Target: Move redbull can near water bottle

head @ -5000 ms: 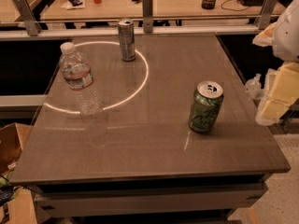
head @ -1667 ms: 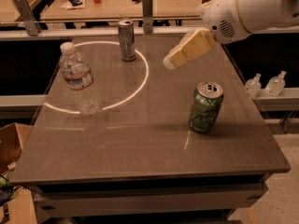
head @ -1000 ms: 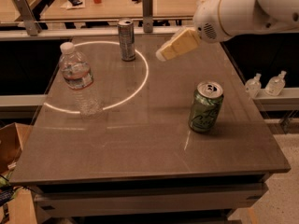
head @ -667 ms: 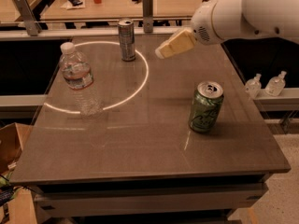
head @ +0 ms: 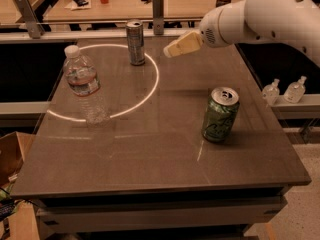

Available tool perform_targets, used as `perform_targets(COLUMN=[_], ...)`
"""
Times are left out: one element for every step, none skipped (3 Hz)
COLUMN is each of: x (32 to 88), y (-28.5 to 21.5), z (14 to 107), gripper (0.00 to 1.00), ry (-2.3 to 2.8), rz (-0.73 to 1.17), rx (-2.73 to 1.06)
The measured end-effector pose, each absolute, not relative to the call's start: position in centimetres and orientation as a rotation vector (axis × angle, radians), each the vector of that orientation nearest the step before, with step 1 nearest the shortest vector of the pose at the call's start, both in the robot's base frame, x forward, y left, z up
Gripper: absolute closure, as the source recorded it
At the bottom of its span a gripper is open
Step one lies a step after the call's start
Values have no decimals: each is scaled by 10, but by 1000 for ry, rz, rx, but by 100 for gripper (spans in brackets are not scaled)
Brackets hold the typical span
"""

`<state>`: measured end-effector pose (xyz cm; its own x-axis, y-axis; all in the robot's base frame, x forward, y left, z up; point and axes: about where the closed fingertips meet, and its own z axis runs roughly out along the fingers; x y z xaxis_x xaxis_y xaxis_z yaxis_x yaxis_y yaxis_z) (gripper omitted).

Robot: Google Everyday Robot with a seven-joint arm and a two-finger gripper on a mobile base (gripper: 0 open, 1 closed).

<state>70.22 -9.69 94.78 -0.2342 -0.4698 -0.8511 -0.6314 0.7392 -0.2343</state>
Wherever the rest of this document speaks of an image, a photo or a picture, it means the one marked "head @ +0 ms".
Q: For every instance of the left metal rail bracket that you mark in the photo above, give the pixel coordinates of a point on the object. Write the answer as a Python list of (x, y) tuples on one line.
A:
[(34, 28)]

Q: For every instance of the small clear sanitizer bottle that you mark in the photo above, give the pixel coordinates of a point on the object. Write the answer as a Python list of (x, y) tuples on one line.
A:
[(271, 92)]

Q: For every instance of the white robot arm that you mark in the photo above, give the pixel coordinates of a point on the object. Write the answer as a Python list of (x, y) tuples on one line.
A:
[(295, 23)]

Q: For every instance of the metal rail bracket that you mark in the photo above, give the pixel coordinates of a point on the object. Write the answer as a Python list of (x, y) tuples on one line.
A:
[(158, 16), (34, 28)]

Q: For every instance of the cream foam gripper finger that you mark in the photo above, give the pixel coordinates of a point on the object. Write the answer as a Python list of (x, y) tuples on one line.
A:
[(189, 42)]

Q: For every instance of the clear plastic water bottle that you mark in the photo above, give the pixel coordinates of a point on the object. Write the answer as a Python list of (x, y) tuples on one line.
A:
[(83, 80)]

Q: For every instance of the brown cardboard box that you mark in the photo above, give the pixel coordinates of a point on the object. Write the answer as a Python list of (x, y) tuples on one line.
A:
[(14, 148)]

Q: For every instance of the grey table drawer front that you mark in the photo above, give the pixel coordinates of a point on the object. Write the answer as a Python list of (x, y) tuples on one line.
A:
[(244, 211)]

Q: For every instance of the green soda can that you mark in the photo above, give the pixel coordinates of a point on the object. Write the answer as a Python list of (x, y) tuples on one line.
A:
[(222, 108)]

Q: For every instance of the middle metal rail bracket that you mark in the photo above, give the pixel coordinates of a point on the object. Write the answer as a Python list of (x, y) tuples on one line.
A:
[(158, 16)]

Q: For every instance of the silver redbull can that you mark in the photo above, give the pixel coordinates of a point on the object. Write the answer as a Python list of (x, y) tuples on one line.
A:
[(135, 41)]

